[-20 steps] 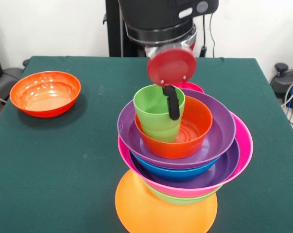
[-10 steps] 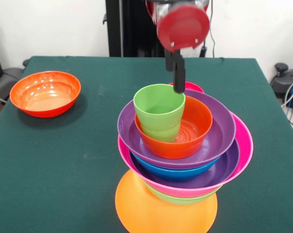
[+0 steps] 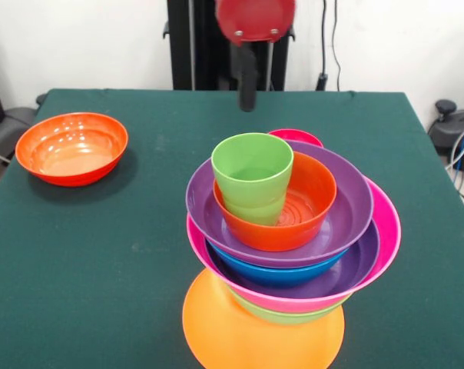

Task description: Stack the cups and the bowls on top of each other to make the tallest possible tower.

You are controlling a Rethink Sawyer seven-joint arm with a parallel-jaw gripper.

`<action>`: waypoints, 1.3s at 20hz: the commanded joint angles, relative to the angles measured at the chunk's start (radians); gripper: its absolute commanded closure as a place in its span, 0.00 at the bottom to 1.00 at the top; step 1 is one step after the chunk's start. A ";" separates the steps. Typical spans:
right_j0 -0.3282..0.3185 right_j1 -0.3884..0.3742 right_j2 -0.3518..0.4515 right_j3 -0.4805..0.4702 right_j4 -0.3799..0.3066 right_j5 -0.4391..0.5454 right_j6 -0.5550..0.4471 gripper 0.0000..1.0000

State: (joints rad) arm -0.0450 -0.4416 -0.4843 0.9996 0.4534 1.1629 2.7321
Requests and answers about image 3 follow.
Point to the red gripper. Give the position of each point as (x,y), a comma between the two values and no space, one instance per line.
(255,17)

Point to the small crimson bowl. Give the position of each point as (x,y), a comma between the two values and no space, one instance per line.
(297,135)

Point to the green cup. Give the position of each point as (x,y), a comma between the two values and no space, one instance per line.
(251,157)

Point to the small red-orange bowl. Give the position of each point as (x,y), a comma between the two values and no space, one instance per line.
(312,192)

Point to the purple bowl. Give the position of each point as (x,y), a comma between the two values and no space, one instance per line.
(201,207)
(358,269)

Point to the blue bowl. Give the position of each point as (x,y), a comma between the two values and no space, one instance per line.
(278,274)

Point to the pink bowl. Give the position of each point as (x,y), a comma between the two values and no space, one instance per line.
(389,230)

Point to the green bowl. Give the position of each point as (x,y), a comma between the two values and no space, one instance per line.
(289,317)

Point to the large red-orange bowl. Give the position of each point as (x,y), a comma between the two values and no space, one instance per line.
(70,146)

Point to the dark green tablecloth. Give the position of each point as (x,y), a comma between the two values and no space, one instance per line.
(101,269)

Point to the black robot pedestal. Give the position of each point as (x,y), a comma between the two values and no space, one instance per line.
(201,46)

